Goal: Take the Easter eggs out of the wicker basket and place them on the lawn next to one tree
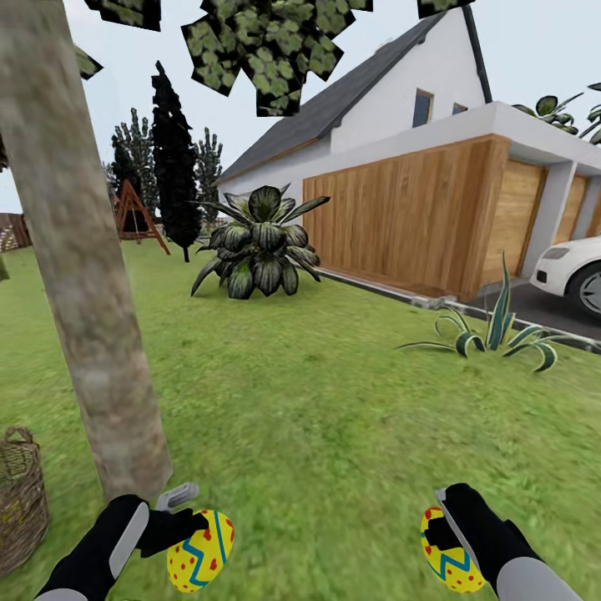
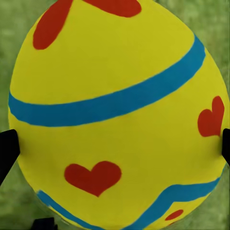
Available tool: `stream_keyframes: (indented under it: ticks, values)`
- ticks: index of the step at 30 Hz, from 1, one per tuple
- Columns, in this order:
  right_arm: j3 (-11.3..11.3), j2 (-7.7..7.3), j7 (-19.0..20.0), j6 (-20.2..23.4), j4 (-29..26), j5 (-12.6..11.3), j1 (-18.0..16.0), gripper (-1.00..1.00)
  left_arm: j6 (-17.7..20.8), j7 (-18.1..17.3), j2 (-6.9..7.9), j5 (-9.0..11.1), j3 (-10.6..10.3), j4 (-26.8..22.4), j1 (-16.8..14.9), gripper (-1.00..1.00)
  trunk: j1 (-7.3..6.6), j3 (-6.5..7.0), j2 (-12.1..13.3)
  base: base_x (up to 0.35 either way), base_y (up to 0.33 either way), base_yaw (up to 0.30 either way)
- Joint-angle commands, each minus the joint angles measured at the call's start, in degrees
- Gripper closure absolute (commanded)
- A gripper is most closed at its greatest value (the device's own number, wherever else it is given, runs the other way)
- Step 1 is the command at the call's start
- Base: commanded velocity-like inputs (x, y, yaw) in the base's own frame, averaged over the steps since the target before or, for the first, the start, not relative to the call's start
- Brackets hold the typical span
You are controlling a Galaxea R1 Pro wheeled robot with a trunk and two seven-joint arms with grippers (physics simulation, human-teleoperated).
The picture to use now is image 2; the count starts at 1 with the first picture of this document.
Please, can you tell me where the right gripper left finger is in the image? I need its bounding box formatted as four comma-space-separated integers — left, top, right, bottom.
0, 129, 20, 185

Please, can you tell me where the easter egg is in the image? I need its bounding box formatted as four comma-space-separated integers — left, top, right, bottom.
8, 0, 230, 230

